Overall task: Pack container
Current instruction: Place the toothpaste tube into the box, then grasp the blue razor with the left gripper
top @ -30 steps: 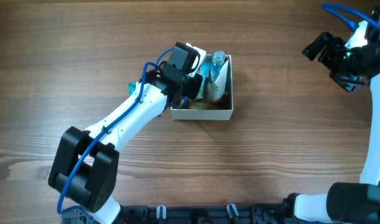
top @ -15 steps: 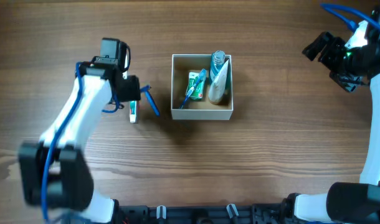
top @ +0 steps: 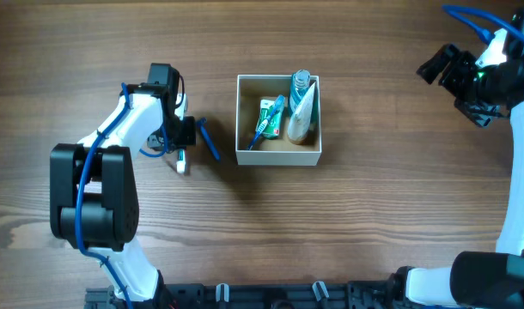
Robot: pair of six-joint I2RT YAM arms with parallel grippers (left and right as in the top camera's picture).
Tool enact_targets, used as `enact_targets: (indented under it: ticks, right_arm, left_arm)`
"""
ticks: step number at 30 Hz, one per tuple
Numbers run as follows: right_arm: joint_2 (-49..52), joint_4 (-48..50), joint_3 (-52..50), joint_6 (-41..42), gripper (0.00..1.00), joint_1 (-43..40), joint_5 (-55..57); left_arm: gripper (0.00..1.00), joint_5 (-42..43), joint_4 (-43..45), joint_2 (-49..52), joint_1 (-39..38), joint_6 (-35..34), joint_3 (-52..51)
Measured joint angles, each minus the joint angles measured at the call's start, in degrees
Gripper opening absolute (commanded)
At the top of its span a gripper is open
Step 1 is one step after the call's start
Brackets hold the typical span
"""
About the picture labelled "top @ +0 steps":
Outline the blue white toothbrush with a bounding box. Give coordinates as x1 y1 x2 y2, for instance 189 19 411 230
246 94 286 151

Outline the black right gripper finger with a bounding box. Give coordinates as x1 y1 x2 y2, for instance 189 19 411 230
454 99 503 128
416 44 461 85

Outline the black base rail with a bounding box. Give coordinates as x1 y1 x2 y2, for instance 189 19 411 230
84 281 417 309

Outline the green Dettol soap bar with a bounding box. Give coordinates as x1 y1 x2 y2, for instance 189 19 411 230
255 98 285 141

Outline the Colgate toothpaste tube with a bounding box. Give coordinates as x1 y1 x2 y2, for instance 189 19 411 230
176 149 186 174

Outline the white cardboard box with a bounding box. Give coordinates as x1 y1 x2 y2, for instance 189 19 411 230
235 75 322 167

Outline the white cream tube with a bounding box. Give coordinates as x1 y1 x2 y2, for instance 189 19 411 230
287 83 316 144

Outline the teal mouthwash bottle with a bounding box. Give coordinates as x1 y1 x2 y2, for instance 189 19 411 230
287 70 319 130

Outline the right blue cable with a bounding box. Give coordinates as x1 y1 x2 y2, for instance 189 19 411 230
441 4 524 52

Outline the blue disposable razor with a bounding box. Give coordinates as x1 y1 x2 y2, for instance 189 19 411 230
196 118 221 161

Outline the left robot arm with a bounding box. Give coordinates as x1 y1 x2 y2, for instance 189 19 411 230
49 81 195 308

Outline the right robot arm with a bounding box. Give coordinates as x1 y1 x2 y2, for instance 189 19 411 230
404 44 524 308

